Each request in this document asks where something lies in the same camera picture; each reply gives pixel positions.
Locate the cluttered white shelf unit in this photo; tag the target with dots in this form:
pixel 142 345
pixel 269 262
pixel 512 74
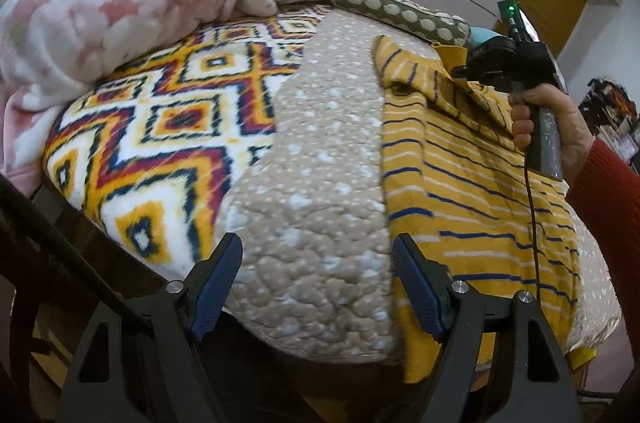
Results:
pixel 612 113

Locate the olive green printed pillow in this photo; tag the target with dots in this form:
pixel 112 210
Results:
pixel 400 10

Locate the person's right hand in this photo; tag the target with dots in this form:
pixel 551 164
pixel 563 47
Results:
pixel 570 128

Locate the yellow striped knit garment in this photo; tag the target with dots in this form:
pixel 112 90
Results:
pixel 460 183

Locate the beige dotted quilt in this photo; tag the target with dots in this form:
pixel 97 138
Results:
pixel 310 183

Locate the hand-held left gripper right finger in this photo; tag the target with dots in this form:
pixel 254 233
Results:
pixel 419 290

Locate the diamond patterned fleece blanket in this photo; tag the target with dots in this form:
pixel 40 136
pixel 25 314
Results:
pixel 165 118

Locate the person's right forearm red sleeve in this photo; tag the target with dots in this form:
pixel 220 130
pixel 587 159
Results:
pixel 610 253

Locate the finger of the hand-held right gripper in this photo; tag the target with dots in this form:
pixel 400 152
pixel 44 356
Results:
pixel 462 70

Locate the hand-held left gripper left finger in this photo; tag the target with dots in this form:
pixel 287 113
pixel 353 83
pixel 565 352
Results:
pixel 219 290

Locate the teal pillow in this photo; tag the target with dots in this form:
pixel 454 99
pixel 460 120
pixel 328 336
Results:
pixel 482 37

